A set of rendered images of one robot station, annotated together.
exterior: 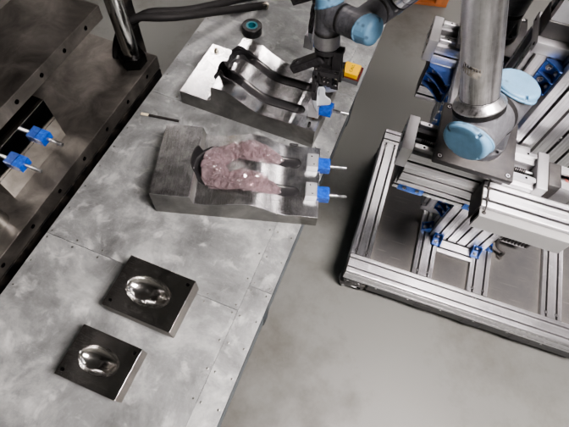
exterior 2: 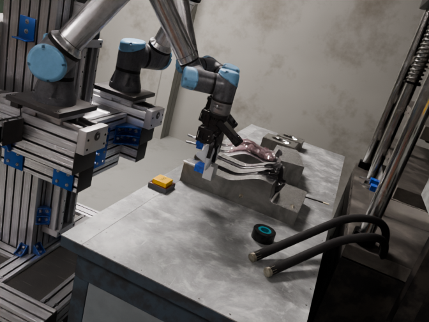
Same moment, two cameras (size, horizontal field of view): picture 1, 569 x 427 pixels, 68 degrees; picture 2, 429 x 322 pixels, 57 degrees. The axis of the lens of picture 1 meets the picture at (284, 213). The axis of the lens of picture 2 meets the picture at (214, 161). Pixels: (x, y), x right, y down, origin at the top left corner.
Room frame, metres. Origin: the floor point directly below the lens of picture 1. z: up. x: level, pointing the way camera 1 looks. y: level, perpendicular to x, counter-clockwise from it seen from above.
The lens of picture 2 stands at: (2.66, -0.01, 1.47)
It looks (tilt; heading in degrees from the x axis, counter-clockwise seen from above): 20 degrees down; 180
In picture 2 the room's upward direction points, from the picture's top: 15 degrees clockwise
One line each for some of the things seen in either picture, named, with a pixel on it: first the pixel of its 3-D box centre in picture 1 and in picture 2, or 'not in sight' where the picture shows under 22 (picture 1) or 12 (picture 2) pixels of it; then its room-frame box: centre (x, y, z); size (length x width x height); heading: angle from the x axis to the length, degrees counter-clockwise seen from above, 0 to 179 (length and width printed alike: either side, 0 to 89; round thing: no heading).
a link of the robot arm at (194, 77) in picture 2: not in sight; (197, 79); (1.29, -0.15, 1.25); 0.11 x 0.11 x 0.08; 15
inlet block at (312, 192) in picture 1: (325, 195); not in sight; (0.68, -0.12, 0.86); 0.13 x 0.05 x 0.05; 91
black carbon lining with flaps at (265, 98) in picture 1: (262, 79); (248, 165); (1.08, 0.12, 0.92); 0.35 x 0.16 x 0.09; 74
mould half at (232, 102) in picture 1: (260, 85); (247, 178); (1.09, 0.14, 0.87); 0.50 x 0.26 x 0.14; 74
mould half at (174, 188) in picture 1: (240, 174); (251, 154); (0.72, 0.15, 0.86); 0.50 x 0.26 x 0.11; 91
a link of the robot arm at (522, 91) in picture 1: (505, 100); (132, 53); (0.81, -0.52, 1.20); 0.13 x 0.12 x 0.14; 141
